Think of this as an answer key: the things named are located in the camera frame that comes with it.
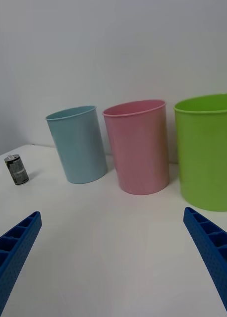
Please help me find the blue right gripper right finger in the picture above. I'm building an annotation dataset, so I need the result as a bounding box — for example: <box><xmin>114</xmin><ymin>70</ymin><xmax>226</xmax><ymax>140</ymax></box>
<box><xmin>183</xmin><ymin>207</ymin><xmax>227</xmax><ymax>317</ymax></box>

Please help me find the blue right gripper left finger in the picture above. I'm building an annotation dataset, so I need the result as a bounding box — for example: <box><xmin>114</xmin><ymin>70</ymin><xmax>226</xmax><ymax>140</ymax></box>
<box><xmin>0</xmin><ymin>211</ymin><xmax>43</xmax><ymax>317</ymax></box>

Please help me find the black drink can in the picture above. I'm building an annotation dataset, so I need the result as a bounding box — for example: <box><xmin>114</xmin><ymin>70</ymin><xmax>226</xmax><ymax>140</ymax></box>
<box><xmin>4</xmin><ymin>154</ymin><xmax>30</xmax><ymax>186</ymax></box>

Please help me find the green plastic bin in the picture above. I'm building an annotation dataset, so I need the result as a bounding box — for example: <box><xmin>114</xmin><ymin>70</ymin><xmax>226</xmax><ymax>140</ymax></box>
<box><xmin>173</xmin><ymin>93</ymin><xmax>227</xmax><ymax>212</ymax></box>

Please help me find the pink plastic bin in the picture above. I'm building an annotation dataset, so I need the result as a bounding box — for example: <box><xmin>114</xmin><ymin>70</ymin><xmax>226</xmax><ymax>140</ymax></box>
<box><xmin>102</xmin><ymin>99</ymin><xmax>170</xmax><ymax>196</ymax></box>

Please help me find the pale blue plastic bin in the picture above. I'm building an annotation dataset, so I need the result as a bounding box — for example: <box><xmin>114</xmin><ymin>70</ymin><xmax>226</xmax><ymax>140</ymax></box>
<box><xmin>45</xmin><ymin>106</ymin><xmax>109</xmax><ymax>185</ymax></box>

